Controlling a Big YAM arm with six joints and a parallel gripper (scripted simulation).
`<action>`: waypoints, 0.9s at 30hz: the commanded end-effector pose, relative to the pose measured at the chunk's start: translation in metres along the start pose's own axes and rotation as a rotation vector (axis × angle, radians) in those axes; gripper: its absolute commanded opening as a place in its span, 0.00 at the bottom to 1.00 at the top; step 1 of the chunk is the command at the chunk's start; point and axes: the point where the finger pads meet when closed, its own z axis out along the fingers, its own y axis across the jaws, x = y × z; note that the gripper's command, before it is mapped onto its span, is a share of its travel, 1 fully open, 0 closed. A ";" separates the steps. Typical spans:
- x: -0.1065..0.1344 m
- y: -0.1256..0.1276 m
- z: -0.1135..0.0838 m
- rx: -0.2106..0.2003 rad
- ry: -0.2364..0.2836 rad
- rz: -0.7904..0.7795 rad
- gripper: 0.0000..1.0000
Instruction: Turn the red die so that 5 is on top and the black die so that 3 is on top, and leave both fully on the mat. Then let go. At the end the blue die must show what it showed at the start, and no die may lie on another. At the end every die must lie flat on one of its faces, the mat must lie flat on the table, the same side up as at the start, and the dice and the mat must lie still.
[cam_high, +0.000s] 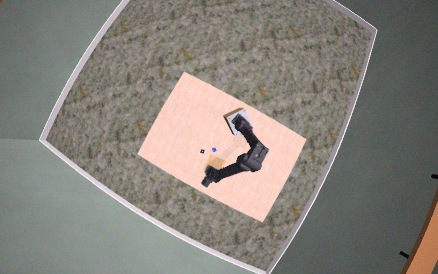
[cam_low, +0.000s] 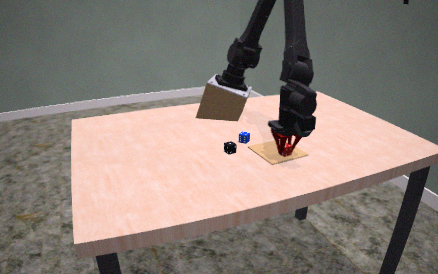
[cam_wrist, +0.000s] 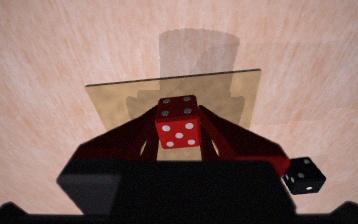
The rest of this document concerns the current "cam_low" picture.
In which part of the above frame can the blue die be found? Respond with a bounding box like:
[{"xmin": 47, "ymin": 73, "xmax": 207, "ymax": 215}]
[{"xmin": 238, "ymin": 131, "xmax": 250, "ymax": 144}]

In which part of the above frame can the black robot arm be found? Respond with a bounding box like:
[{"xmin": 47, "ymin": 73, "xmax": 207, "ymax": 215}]
[{"xmin": 215, "ymin": 0, "xmax": 317, "ymax": 138}]

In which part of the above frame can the red die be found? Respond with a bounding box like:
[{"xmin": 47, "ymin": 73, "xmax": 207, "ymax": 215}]
[{"xmin": 282, "ymin": 143, "xmax": 292, "ymax": 157}]

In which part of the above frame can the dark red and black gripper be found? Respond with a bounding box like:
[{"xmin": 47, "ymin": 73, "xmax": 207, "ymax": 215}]
[{"xmin": 268, "ymin": 104, "xmax": 302, "ymax": 155}]

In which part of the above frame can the tan flat mat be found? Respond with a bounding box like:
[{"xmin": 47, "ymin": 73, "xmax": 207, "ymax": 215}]
[{"xmin": 247, "ymin": 141, "xmax": 309, "ymax": 165}]

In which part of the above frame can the black die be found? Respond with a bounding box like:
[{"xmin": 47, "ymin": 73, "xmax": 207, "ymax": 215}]
[{"xmin": 224, "ymin": 141, "xmax": 237, "ymax": 155}]

